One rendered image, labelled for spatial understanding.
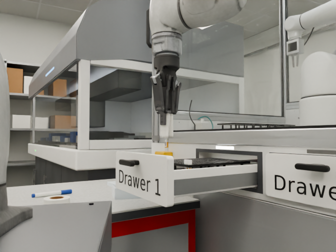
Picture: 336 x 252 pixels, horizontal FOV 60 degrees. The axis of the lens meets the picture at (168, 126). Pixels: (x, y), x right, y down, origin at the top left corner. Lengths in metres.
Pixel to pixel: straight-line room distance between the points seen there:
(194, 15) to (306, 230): 0.59
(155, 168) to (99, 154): 0.91
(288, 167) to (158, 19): 0.52
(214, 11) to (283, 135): 0.35
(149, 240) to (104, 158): 0.73
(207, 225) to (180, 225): 0.09
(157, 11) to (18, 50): 4.28
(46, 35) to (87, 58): 3.59
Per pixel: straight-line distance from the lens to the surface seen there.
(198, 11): 0.80
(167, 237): 0.98
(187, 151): 1.09
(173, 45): 0.85
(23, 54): 5.05
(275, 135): 0.80
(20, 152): 4.89
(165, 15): 0.85
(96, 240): 0.34
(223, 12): 0.79
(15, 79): 4.50
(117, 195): 1.02
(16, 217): 0.45
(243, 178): 0.81
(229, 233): 0.96
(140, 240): 0.94
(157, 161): 0.67
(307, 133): 0.75
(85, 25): 1.64
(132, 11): 1.78
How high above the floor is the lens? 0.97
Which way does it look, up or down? 2 degrees up
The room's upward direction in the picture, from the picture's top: straight up
